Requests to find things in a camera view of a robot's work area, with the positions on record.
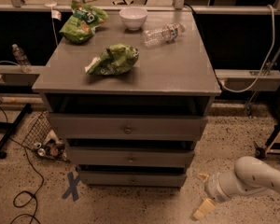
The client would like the green chip bag rear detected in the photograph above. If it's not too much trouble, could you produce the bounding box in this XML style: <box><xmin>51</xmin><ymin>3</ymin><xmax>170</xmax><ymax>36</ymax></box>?
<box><xmin>60</xmin><ymin>0</ymin><xmax>108</xmax><ymax>44</ymax></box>

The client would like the upright water bottle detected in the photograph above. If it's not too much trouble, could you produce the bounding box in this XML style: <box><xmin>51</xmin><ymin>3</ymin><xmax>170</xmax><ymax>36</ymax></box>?
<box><xmin>12</xmin><ymin>44</ymin><xmax>32</xmax><ymax>73</ymax></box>

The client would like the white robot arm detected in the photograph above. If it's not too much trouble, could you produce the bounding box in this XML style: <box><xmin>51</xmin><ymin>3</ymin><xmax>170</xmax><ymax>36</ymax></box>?
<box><xmin>191</xmin><ymin>156</ymin><xmax>280</xmax><ymax>221</ymax></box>

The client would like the grey bottom drawer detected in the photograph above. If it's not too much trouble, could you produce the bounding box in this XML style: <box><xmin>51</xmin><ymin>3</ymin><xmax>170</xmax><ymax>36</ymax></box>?
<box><xmin>78</xmin><ymin>171</ymin><xmax>187</xmax><ymax>188</ymax></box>

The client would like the white bowl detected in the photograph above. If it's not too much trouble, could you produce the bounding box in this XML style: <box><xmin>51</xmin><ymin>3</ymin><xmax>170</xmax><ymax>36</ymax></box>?
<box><xmin>119</xmin><ymin>7</ymin><xmax>147</xmax><ymax>31</ymax></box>

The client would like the blue tape cross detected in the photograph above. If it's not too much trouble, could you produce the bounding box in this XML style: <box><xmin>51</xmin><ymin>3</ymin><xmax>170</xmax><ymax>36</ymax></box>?
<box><xmin>62</xmin><ymin>173</ymin><xmax>80</xmax><ymax>202</ymax></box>

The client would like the wire basket with trash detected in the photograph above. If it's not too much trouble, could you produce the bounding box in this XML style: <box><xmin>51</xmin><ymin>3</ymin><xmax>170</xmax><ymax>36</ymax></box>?
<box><xmin>22</xmin><ymin>112</ymin><xmax>68</xmax><ymax>161</ymax></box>

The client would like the grey drawer cabinet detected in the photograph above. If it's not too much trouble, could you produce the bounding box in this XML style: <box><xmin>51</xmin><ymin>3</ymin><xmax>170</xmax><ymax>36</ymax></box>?
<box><xmin>33</xmin><ymin>10</ymin><xmax>220</xmax><ymax>175</ymax></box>

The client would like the green chip bag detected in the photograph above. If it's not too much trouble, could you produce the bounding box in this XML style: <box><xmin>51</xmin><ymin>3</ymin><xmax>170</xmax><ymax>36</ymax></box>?
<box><xmin>60</xmin><ymin>0</ymin><xmax>108</xmax><ymax>44</ymax></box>
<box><xmin>85</xmin><ymin>44</ymin><xmax>139</xmax><ymax>76</ymax></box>

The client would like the grey top drawer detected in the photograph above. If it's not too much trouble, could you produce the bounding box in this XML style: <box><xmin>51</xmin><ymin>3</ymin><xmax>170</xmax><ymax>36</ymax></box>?
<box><xmin>49</xmin><ymin>113</ymin><xmax>207</xmax><ymax>141</ymax></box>

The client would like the black metal stand leg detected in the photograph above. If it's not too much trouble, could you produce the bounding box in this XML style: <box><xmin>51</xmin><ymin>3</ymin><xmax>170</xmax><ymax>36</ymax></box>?
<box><xmin>0</xmin><ymin>104</ymin><xmax>33</xmax><ymax>159</ymax></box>

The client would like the grey middle drawer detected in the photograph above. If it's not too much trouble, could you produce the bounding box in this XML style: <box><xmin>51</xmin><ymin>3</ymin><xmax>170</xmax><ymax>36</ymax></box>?
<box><xmin>67</xmin><ymin>147</ymin><xmax>194</xmax><ymax>168</ymax></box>

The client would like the green chip bag front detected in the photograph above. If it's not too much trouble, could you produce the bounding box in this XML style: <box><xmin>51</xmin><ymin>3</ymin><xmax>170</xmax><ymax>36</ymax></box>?
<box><xmin>85</xmin><ymin>44</ymin><xmax>139</xmax><ymax>76</ymax></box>

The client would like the clear plastic bottle lying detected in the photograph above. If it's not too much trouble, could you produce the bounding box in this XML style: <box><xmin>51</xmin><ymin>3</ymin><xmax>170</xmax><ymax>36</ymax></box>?
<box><xmin>143</xmin><ymin>22</ymin><xmax>186</xmax><ymax>47</ymax></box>

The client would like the grey drawer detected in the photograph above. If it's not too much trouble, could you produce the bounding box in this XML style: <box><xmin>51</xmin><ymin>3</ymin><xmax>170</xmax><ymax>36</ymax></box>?
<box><xmin>49</xmin><ymin>113</ymin><xmax>207</xmax><ymax>141</ymax></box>
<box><xmin>78</xmin><ymin>171</ymin><xmax>187</xmax><ymax>188</ymax></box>
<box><xmin>67</xmin><ymin>147</ymin><xmax>194</xmax><ymax>168</ymax></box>

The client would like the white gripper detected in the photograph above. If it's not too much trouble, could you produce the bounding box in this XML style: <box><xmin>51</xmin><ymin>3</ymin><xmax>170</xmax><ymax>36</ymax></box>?
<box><xmin>192</xmin><ymin>172</ymin><xmax>231</xmax><ymax>220</ymax></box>

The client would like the white hanging cable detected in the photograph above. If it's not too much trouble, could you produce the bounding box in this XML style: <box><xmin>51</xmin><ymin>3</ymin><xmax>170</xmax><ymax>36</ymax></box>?
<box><xmin>218</xmin><ymin>4</ymin><xmax>276</xmax><ymax>94</ymax></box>

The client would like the black wheeled cart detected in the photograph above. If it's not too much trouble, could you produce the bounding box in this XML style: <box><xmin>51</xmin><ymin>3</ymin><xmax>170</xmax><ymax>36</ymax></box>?
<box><xmin>254</xmin><ymin>120</ymin><xmax>280</xmax><ymax>160</ymax></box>

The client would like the black floor cable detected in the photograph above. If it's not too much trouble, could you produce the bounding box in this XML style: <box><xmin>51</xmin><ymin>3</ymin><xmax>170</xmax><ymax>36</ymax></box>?
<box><xmin>0</xmin><ymin>95</ymin><xmax>46</xmax><ymax>224</ymax></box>

